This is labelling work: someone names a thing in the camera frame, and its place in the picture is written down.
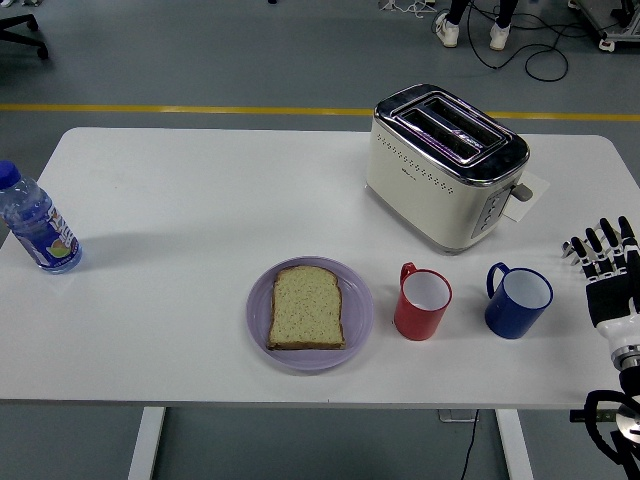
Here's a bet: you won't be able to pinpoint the purple plate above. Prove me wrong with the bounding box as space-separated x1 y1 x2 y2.
245 255 376 372

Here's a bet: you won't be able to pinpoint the person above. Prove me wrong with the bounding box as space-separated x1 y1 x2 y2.
433 0 521 52

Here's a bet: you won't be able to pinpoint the cream and chrome toaster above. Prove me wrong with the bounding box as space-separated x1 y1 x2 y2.
364 83 535 256

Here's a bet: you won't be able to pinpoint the silver metal toast rack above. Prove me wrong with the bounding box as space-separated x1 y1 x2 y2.
560 223 626 274

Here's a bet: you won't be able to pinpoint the black floor cable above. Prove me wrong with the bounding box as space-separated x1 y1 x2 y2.
467 0 609 82

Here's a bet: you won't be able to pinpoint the white paper card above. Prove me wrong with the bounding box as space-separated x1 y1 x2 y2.
503 170 551 224

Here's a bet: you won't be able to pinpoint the black cable under table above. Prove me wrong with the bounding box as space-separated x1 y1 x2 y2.
458 409 480 480

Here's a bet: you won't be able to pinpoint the black office chair base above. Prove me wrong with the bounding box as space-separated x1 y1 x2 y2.
0 13 50 61

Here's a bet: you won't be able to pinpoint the metal equipment cart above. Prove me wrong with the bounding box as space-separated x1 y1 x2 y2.
569 0 640 51

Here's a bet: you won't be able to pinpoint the bread slice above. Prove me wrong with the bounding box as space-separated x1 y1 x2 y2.
265 266 347 352

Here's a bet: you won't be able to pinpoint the clear bottle with blue cap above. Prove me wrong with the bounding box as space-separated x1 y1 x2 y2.
0 159 84 275

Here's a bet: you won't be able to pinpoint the black table control panel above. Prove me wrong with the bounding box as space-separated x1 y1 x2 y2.
568 408 640 424

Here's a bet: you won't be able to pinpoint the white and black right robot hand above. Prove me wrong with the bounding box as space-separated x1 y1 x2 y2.
569 215 640 354

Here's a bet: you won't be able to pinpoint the blue enamel cup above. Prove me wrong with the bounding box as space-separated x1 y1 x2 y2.
483 262 555 341

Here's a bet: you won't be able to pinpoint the red enamel cup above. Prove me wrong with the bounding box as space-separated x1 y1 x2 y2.
393 261 454 343

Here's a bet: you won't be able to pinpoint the grey socket box under table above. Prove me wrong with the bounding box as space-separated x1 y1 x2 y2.
437 409 480 424

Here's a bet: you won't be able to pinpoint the white table leg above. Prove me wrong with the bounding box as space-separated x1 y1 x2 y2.
127 406 167 480
494 408 535 480

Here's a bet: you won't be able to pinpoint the white floor cables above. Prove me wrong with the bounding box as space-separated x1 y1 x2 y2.
377 0 439 19

